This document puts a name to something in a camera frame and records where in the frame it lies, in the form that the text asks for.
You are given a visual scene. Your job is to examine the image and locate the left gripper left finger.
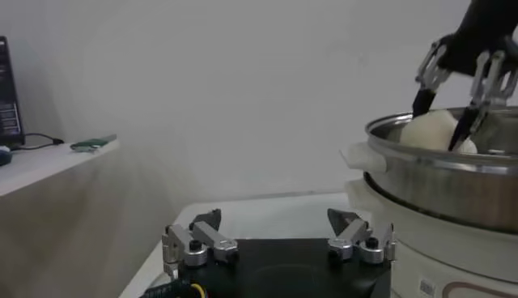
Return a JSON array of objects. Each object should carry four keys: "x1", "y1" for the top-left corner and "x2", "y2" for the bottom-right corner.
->
[{"x1": 161, "y1": 207, "x2": 240, "y2": 281}]

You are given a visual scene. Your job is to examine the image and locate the stainless steel steamer basket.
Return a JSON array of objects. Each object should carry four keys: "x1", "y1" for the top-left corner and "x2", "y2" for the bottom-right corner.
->
[{"x1": 363, "y1": 105, "x2": 518, "y2": 236}]

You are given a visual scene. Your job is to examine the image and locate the thin black cable with plug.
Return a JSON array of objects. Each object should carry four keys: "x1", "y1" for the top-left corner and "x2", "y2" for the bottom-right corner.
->
[{"x1": 11, "y1": 132, "x2": 66, "y2": 151}]

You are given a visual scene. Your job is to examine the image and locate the white electric cooking pot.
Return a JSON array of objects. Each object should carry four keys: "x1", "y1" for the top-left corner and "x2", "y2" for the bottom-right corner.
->
[{"x1": 338, "y1": 140, "x2": 518, "y2": 298}]

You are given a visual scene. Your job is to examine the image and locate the white side table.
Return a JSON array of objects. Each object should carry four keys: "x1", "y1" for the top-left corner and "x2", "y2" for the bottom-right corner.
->
[{"x1": 0, "y1": 138, "x2": 121, "y2": 198}]

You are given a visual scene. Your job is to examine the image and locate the black screen device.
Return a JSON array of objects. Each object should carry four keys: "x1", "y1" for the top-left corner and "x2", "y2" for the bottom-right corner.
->
[{"x1": 0, "y1": 35, "x2": 27, "y2": 149}]

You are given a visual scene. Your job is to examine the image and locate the white steamed baozi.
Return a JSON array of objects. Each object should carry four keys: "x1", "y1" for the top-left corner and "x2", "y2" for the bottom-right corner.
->
[{"x1": 399, "y1": 108, "x2": 479, "y2": 155}]

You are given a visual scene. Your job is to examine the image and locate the green card package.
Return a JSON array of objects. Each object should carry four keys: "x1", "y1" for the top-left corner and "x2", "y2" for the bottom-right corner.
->
[{"x1": 69, "y1": 134, "x2": 118, "y2": 154}]

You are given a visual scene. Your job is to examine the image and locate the dark blue object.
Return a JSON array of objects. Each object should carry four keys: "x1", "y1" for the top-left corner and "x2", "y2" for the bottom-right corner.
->
[{"x1": 0, "y1": 145, "x2": 14, "y2": 168}]

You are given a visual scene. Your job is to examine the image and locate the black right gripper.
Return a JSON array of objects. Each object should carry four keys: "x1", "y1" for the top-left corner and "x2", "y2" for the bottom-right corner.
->
[{"x1": 410, "y1": 0, "x2": 518, "y2": 152}]

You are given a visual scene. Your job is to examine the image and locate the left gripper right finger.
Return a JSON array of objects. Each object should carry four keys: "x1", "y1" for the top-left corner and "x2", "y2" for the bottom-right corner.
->
[{"x1": 325, "y1": 207, "x2": 397, "y2": 266}]

